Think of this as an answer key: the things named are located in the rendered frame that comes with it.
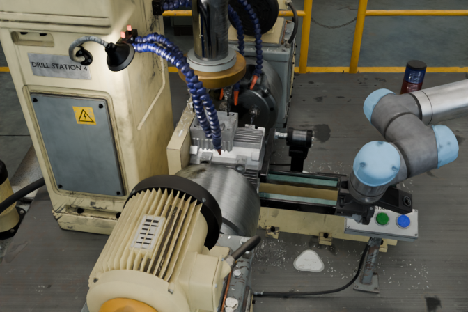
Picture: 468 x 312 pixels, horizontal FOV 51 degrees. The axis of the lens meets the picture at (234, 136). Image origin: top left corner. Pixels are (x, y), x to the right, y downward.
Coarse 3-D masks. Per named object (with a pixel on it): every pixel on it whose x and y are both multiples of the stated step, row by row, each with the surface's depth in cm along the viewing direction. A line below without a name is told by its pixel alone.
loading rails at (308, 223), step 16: (272, 176) 154; (288, 176) 154; (304, 176) 153; (320, 176) 152; (336, 176) 152; (272, 192) 155; (288, 192) 154; (304, 192) 153; (320, 192) 152; (336, 192) 151; (272, 208) 145; (288, 208) 144; (304, 208) 143; (320, 208) 142; (272, 224) 149; (288, 224) 148; (304, 224) 147; (320, 224) 146; (336, 224) 145; (320, 240) 145; (384, 240) 144
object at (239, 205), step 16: (192, 176) 117; (208, 176) 116; (224, 176) 117; (240, 176) 120; (224, 192) 113; (240, 192) 116; (256, 192) 122; (224, 208) 109; (240, 208) 113; (256, 208) 120; (224, 224) 108; (240, 224) 110; (256, 224) 119
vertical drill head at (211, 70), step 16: (192, 0) 116; (208, 0) 114; (224, 0) 116; (192, 16) 119; (208, 16) 116; (224, 16) 118; (208, 32) 118; (224, 32) 120; (192, 48) 129; (208, 48) 121; (224, 48) 123; (192, 64) 124; (208, 64) 122; (224, 64) 122; (240, 64) 126; (208, 80) 121; (224, 80) 122; (224, 96) 128
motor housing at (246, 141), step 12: (240, 132) 140; (252, 132) 140; (240, 144) 138; (252, 144) 137; (264, 144) 150; (192, 156) 140; (216, 156) 138; (228, 156) 138; (252, 168) 136; (252, 180) 137
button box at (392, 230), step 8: (376, 208) 119; (392, 216) 118; (408, 216) 117; (416, 216) 117; (344, 224) 122; (352, 224) 118; (360, 224) 118; (368, 224) 118; (376, 224) 118; (392, 224) 117; (416, 224) 117; (344, 232) 121; (352, 232) 120; (360, 232) 118; (368, 232) 117; (376, 232) 117; (384, 232) 117; (392, 232) 116; (400, 232) 116; (408, 232) 116; (416, 232) 116; (408, 240) 119
